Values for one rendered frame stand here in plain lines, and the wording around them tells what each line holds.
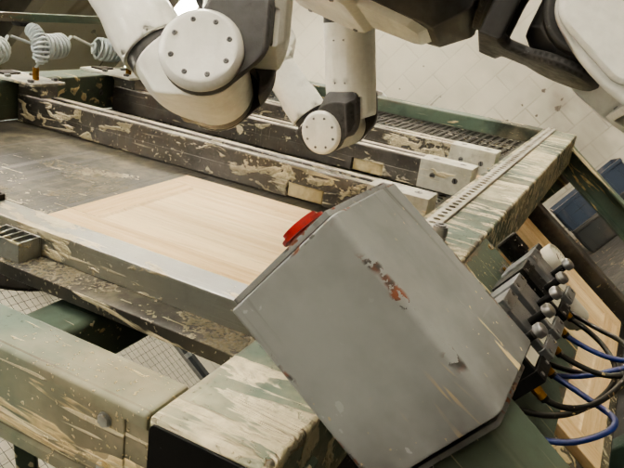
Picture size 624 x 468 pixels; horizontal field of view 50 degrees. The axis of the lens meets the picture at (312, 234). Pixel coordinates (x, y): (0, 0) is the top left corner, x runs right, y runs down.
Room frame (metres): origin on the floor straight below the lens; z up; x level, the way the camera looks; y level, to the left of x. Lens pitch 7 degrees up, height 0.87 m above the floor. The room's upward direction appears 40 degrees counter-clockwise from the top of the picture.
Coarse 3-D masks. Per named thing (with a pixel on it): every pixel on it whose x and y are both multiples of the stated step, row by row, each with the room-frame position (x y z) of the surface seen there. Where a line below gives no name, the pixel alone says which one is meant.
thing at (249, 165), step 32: (32, 32) 1.50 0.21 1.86; (32, 96) 1.54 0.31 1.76; (64, 128) 1.53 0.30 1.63; (96, 128) 1.49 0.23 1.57; (128, 128) 1.45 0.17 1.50; (160, 128) 1.43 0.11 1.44; (160, 160) 1.45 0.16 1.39; (192, 160) 1.41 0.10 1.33; (224, 160) 1.38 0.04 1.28; (256, 160) 1.35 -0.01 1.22; (288, 160) 1.36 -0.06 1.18; (352, 192) 1.29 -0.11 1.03; (416, 192) 1.26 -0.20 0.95
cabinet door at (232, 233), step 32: (128, 192) 1.17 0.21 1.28; (160, 192) 1.19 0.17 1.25; (192, 192) 1.23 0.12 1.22; (224, 192) 1.25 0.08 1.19; (96, 224) 1.00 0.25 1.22; (128, 224) 1.03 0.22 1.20; (160, 224) 1.06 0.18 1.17; (192, 224) 1.08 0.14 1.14; (224, 224) 1.10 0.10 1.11; (256, 224) 1.13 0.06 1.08; (288, 224) 1.16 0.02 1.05; (192, 256) 0.95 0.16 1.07; (224, 256) 0.98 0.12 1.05; (256, 256) 1.00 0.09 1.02
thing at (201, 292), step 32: (0, 224) 0.93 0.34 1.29; (32, 224) 0.91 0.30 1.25; (64, 224) 0.93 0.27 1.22; (64, 256) 0.90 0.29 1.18; (96, 256) 0.87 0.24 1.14; (128, 256) 0.87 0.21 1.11; (160, 256) 0.88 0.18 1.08; (128, 288) 0.87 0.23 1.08; (160, 288) 0.84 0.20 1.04; (192, 288) 0.82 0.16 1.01; (224, 288) 0.83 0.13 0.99; (224, 320) 0.82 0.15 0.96
